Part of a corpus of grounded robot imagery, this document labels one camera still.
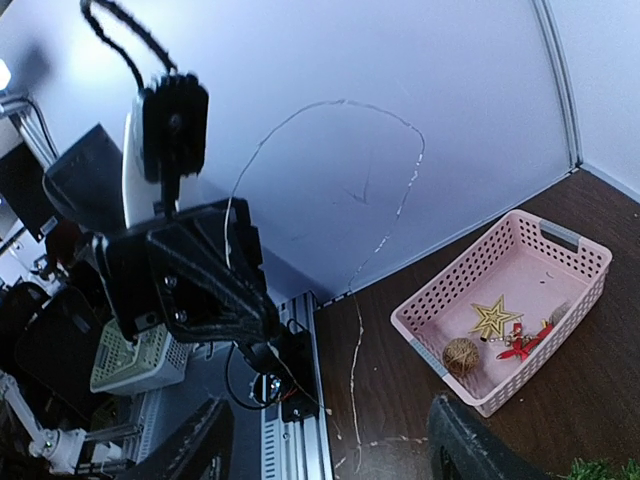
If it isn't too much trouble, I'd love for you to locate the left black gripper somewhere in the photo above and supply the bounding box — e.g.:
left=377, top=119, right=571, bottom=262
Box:
left=94, top=198, right=279, bottom=344

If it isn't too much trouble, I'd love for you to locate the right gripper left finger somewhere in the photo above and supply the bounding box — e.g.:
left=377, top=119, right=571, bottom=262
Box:
left=117, top=398, right=234, bottom=479

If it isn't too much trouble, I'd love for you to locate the twine ball ornament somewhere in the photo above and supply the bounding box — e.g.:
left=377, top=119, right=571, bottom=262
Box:
left=442, top=338, right=480, bottom=377

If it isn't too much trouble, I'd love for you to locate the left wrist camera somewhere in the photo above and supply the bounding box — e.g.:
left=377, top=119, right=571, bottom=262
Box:
left=135, top=73, right=209, bottom=183

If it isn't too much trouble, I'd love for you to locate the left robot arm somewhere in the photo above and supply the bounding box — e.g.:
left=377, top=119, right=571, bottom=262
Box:
left=43, top=1, right=279, bottom=344

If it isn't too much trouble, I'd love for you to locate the small green christmas tree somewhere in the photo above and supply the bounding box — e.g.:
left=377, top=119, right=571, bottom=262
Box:
left=567, top=459, right=639, bottom=480

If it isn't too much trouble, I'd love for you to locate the gold star ornament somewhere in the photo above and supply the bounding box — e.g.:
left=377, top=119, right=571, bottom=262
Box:
left=469, top=295, right=524, bottom=342

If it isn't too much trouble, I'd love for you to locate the beige storage basket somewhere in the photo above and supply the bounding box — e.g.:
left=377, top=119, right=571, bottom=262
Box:
left=89, top=319, right=192, bottom=396

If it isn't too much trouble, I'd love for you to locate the red bow ornament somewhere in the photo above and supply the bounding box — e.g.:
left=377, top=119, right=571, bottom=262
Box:
left=496, top=321, right=553, bottom=361

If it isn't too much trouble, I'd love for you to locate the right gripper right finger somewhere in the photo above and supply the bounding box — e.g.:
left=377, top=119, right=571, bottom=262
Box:
left=427, top=394, right=549, bottom=479

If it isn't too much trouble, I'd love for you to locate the left aluminium frame post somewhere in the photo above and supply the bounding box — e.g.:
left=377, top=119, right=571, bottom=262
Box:
left=531, top=0, right=583, bottom=171

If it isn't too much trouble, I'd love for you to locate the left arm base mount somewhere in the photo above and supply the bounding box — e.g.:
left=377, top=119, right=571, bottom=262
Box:
left=243, top=318, right=321, bottom=423

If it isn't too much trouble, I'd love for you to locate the aluminium front rail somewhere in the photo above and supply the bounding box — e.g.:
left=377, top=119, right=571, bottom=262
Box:
left=260, top=292, right=334, bottom=480

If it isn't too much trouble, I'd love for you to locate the pink plastic basket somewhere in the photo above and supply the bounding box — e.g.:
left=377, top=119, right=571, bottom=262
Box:
left=390, top=209, right=613, bottom=417

